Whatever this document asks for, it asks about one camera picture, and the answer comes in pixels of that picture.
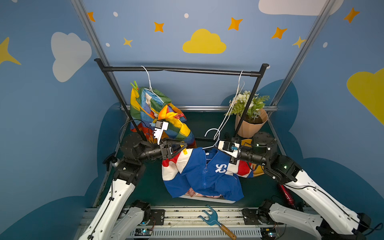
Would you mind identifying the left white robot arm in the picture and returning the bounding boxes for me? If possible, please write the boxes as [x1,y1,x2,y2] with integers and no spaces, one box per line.
[80,133,188,240]

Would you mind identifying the artificial white flowers plant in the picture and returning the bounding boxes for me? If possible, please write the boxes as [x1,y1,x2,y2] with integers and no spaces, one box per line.
[224,89,271,121]

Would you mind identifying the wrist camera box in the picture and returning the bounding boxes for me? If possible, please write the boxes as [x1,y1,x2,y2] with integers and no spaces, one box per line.
[218,141,241,156]
[151,120,169,145]

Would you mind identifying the yellow plastic tray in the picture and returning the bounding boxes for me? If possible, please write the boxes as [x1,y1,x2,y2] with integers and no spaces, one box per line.
[242,139,265,178]

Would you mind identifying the blue garden fork tool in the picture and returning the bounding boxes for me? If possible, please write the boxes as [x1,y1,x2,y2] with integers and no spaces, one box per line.
[199,205,237,240]

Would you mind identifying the pink kids jacket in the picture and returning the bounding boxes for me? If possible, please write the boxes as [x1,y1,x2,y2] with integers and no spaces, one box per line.
[184,187,224,199]

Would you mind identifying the black clothes rack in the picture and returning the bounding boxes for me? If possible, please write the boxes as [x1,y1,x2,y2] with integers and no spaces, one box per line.
[94,58,270,141]

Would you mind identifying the rainbow striped jacket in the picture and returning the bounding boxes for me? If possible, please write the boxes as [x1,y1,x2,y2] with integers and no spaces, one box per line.
[130,87,196,148]

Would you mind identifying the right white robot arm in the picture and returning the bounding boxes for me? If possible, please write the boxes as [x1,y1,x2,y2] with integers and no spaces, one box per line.
[218,132,371,240]

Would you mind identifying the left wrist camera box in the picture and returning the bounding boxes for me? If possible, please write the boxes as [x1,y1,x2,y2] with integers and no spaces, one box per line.
[151,120,169,145]

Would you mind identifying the white hanger rainbow jacket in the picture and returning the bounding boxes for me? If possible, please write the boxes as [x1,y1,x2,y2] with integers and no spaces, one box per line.
[141,66,165,104]

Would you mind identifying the white plastic laundry basket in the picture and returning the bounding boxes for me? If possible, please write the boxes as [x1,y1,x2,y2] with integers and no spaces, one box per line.
[180,195,235,204]

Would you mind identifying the pink clothespin rainbow jacket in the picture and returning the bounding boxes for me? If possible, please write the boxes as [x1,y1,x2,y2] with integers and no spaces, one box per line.
[175,114,185,119]

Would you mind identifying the blue red white jacket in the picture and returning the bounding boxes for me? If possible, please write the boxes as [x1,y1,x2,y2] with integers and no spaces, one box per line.
[162,148,251,202]

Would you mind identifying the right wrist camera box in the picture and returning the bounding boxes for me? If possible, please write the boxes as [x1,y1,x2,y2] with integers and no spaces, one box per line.
[218,141,241,156]

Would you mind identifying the green clothespin rainbow jacket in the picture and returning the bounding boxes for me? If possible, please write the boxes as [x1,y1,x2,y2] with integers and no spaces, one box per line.
[130,81,140,92]

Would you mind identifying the white wire hanger pink jacket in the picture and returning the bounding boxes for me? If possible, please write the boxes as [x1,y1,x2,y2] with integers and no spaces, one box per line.
[214,71,245,140]

